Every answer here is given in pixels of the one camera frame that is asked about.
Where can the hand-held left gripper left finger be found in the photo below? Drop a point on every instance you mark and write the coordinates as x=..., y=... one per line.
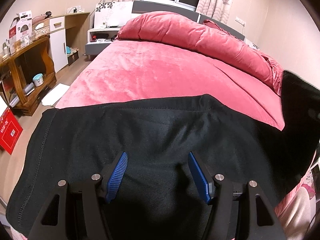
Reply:
x=116, y=177

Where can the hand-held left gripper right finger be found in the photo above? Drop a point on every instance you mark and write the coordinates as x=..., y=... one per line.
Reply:
x=200, y=177

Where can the black embroidered pants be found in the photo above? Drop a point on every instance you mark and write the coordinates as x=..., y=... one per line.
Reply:
x=155, y=130

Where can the person's light pink clothing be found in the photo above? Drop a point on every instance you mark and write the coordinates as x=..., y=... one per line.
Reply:
x=295, y=212

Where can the white floor mat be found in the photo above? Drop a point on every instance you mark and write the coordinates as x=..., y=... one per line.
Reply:
x=56, y=94

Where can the pink bed sheet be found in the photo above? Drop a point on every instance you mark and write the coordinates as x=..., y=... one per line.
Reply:
x=155, y=75

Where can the red cardboard box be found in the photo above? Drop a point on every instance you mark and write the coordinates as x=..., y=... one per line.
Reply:
x=8, y=132

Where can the teal lidded pot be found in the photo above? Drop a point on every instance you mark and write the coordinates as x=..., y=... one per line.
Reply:
x=38, y=80

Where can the teal container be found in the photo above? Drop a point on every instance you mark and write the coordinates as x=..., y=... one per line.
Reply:
x=69, y=50

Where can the white nightstand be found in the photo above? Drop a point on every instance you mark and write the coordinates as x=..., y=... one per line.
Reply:
x=100, y=42

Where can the wooden desk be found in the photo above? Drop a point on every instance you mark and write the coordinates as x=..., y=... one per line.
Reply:
x=27, y=67

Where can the white floral headboard panel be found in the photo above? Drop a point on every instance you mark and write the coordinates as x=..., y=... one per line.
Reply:
x=112, y=13
x=253, y=45

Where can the pink folded duvet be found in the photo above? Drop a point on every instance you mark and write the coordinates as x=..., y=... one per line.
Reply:
x=195, y=35

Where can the white and wood cabinet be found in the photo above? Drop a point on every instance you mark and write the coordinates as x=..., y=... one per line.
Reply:
x=60, y=40

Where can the dark pink ruffled pillow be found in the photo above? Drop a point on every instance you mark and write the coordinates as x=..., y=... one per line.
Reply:
x=216, y=26

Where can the woven tissue box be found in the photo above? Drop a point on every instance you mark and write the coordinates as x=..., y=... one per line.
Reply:
x=41, y=31

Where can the white socket with charger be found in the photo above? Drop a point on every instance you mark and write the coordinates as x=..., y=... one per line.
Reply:
x=75, y=9

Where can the grey headboard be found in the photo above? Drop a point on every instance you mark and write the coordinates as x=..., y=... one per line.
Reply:
x=165, y=7

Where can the white and red box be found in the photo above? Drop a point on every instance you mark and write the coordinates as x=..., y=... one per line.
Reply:
x=21, y=30

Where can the pink pouch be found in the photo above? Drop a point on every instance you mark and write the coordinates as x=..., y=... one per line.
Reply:
x=40, y=19

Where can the small black device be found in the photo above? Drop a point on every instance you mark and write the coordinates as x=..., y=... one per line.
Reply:
x=48, y=13

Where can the white wall socket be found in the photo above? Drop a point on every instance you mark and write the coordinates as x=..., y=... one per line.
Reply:
x=240, y=20

